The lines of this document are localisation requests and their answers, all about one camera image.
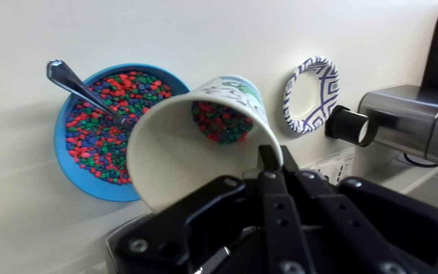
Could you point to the blue patterned paper plate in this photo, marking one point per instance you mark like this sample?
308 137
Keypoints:
308 99

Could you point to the small black cup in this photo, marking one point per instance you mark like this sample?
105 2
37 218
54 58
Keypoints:
349 125

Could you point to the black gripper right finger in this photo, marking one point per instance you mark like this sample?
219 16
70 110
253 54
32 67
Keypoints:
341 223

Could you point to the metal spoon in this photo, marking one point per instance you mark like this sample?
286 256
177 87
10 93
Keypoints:
69 81

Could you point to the patterned white paper cup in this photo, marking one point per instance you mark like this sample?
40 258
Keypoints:
178 153

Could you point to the blue plastic bowl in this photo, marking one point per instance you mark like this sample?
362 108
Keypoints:
69 162

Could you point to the colourful candy pile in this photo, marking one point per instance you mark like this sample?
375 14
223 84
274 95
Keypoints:
98 146
223 122

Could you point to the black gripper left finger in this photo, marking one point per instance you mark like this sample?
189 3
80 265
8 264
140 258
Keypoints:
282 218

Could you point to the brushed steel canister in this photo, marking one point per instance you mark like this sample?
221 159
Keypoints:
411 122

